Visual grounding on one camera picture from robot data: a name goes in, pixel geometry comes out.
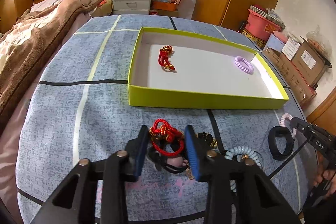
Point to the pink plastic bucket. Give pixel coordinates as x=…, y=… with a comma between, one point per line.
x=259, y=26

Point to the pink floral bed sheet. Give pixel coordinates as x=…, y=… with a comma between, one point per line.
x=10, y=212

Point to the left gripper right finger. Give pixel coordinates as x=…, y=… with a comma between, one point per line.
x=237, y=190

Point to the yellow-green shallow box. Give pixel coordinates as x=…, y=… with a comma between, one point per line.
x=180, y=69

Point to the brown fleece blanket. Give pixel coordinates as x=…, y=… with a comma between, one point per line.
x=26, y=48

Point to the small cardboard box with label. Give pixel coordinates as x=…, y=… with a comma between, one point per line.
x=310, y=63

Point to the black fitness band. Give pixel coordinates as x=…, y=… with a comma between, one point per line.
x=280, y=142

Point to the large cardboard box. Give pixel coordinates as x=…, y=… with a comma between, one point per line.
x=302, y=91

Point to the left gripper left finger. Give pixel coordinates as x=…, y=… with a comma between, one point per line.
x=74, y=200

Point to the orange box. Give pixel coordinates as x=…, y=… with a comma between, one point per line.
x=165, y=6

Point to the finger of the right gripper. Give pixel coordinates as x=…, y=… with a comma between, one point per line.
x=307, y=129

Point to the right hand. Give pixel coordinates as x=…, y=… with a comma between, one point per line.
x=324, y=173

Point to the yellow patterned tin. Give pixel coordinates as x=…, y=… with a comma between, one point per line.
x=259, y=42

